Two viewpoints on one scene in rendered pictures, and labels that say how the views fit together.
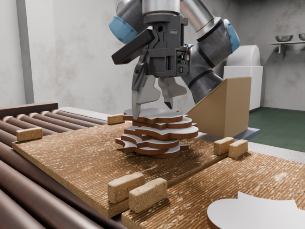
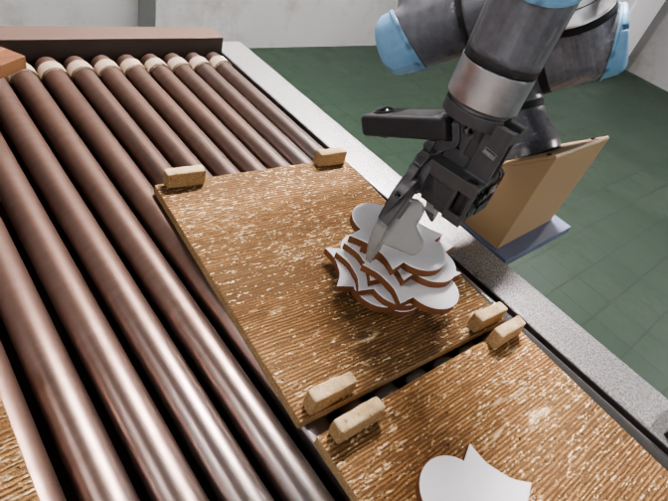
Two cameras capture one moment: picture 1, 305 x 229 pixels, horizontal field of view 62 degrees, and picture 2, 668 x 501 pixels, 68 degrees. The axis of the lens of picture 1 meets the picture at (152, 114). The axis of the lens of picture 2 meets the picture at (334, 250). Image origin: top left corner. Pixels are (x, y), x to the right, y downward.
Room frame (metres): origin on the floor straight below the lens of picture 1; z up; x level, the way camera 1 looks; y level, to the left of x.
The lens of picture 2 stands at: (0.03, 0.10, 1.39)
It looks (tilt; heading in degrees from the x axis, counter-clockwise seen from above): 40 degrees down; 356
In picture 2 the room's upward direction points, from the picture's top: 20 degrees clockwise
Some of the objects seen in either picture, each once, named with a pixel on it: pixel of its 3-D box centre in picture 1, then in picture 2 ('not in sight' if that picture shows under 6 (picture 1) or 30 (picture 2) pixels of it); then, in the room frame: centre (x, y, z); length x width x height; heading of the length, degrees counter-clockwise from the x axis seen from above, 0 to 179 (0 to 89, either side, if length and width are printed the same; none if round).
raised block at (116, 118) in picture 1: (116, 118); (330, 156); (0.80, 0.12, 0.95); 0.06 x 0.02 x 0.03; 134
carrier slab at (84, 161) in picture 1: (119, 148); (326, 254); (0.57, 0.08, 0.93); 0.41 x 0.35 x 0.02; 44
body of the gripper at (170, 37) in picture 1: (164, 48); (460, 158); (0.53, -0.02, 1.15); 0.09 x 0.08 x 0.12; 58
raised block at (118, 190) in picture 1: (126, 186); (330, 392); (0.34, 0.04, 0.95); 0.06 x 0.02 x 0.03; 134
